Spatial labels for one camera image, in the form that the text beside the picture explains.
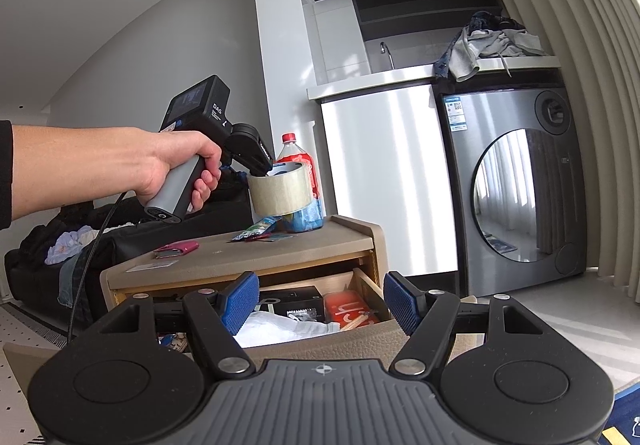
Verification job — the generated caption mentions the white card on cabinet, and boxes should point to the white card on cabinet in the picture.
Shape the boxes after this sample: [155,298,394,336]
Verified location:
[127,259,179,273]

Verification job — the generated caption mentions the blue Dentaure snack pouch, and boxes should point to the blue Dentaure snack pouch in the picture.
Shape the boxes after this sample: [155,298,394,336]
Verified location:
[231,216,280,243]

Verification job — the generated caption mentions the silver washing machine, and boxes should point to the silver washing machine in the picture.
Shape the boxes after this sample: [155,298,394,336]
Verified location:
[442,87,587,297]

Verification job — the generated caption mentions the red sauce packet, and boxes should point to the red sauce packet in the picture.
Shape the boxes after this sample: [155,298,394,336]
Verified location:
[246,234,271,243]

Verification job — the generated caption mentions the white plastic bag in drawer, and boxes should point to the white plastic bag in drawer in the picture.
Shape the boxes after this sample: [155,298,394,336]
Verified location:
[234,311,341,349]

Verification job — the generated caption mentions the white fridge cabinet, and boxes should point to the white fridge cabinet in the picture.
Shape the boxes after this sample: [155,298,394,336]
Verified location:
[307,64,458,276]

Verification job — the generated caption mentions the red box in drawer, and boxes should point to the red box in drawer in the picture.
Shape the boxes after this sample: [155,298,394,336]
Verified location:
[323,290,378,331]

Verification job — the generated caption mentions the kitchen faucet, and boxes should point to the kitchen faucet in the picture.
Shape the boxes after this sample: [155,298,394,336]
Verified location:
[380,42,395,70]

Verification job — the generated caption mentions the person left forearm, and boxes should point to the person left forearm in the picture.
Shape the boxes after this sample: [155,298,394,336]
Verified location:
[1,120,152,229]

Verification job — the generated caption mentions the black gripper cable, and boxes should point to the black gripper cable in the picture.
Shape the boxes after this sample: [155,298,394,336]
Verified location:
[67,189,129,343]

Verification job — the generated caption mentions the black watch box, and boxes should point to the black watch box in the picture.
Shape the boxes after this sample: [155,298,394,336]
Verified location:
[256,286,326,323]

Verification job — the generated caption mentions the clear packing tape roll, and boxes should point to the clear packing tape roll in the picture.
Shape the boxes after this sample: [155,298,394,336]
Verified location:
[248,161,314,217]

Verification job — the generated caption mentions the pile of clothes on counter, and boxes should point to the pile of clothes on counter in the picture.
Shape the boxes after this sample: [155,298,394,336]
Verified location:
[433,10,547,82]

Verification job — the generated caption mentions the pink card wallet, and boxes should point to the pink card wallet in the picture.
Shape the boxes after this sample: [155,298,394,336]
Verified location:
[153,240,200,260]

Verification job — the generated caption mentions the patterned floor rug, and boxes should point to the patterned floor rug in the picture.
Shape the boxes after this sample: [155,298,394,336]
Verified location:
[0,303,66,444]

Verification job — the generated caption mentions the red iced tea bottle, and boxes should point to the red iced tea bottle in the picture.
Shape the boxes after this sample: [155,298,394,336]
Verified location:
[273,132,323,233]

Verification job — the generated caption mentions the black leather sofa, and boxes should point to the black leather sofa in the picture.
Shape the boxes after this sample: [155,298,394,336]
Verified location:
[4,168,252,327]

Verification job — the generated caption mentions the person left hand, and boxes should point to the person left hand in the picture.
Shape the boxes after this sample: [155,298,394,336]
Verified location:
[134,131,221,212]

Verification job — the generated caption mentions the clothes on sofa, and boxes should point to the clothes on sofa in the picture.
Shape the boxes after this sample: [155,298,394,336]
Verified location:
[43,222,137,309]

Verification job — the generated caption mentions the blue plastic card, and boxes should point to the blue plastic card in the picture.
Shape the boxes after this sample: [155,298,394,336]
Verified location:
[267,234,294,243]

